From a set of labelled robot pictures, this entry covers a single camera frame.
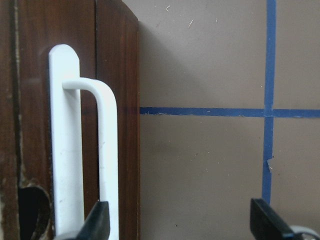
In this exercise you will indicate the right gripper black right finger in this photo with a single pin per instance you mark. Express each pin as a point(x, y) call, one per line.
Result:
point(266, 224)

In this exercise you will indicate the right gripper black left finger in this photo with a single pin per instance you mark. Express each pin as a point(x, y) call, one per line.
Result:
point(95, 227)

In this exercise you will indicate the white drawer handle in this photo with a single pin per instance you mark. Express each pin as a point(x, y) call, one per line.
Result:
point(66, 85)

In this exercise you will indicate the dark brown wooden cabinet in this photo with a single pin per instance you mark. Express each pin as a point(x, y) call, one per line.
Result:
point(105, 36)

